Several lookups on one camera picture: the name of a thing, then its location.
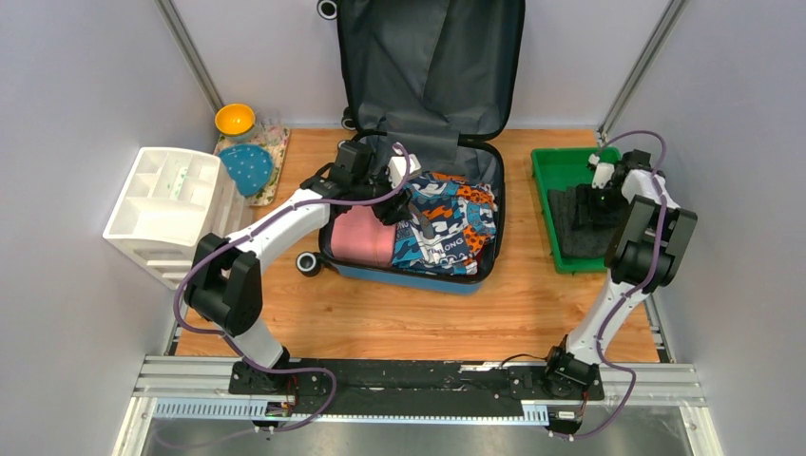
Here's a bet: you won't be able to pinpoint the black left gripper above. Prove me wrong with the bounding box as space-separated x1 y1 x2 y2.
352 165 413 227

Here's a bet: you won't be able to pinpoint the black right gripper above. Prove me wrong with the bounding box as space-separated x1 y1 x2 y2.
570 182 628 232

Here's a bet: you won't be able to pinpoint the dark grey dotted cloth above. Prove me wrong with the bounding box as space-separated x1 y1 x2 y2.
547 186 619 259

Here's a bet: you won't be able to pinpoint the colourful patterned shorts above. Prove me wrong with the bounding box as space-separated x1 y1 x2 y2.
391 172 498 276

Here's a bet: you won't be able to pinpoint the blue fish-print suitcase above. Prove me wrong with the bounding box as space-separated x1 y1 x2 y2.
296 0 527 297

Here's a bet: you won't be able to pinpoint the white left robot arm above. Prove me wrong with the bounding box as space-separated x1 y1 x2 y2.
173 141 422 394

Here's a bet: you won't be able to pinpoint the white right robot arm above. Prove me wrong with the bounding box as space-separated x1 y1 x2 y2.
542 150 699 398

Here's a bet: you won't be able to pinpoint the pink leather toiletry bag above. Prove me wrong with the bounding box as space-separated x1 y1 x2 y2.
330 206 396 267

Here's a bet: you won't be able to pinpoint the green plastic tray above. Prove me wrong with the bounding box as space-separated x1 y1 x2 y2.
531 147 606 275

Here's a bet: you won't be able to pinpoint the teal polka-dot plate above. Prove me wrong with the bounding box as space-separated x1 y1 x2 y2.
219 143 274 197

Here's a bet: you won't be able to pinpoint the clear drinking glass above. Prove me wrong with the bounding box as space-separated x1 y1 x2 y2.
259 110 283 130

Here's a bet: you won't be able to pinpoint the yellow bowl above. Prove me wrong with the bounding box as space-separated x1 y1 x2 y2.
214 104 256 137

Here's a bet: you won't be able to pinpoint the white plastic drawer organizer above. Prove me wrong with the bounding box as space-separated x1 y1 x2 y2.
103 147 253 290

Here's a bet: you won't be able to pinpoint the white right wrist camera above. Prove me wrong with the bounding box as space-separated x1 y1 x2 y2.
587 153 615 190

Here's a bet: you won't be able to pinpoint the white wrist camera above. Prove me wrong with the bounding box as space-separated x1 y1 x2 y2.
388 142 422 188
587 153 615 190

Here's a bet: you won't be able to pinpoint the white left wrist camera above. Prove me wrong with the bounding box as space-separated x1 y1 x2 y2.
388 142 422 188

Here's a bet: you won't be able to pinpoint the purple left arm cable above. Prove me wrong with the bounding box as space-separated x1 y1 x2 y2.
173 142 413 434

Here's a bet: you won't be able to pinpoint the aluminium frame rail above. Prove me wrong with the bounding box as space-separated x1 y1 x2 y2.
114 356 723 455

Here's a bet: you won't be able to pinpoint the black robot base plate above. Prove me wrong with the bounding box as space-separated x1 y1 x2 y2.
227 358 605 420

